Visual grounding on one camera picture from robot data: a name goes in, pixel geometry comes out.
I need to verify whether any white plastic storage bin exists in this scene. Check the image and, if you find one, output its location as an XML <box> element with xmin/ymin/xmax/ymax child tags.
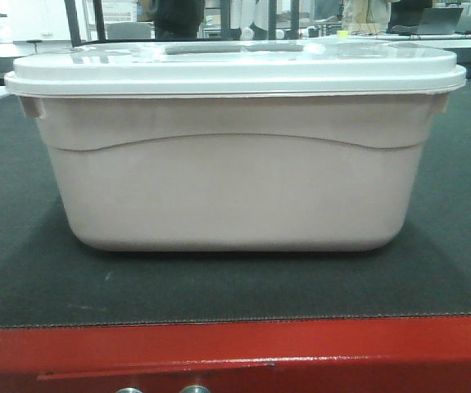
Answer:
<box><xmin>5</xmin><ymin>38</ymin><xmax>466</xmax><ymax>252</ymax></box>

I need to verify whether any person in black clothes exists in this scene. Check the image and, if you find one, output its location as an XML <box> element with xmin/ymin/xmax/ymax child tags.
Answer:
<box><xmin>152</xmin><ymin>0</ymin><xmax>206</xmax><ymax>41</ymax></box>

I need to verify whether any yellow cup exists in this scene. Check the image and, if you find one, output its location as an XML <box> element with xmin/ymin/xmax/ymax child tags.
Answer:
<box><xmin>337</xmin><ymin>30</ymin><xmax>349</xmax><ymax>38</ymax></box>

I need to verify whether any red metal cart edge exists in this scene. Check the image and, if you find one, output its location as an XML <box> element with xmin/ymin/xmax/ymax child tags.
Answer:
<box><xmin>0</xmin><ymin>316</ymin><xmax>471</xmax><ymax>392</ymax></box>

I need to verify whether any grey laptop on desk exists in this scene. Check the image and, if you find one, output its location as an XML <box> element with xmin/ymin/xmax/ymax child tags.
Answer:
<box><xmin>391</xmin><ymin>7</ymin><xmax>464</xmax><ymax>36</ymax></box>

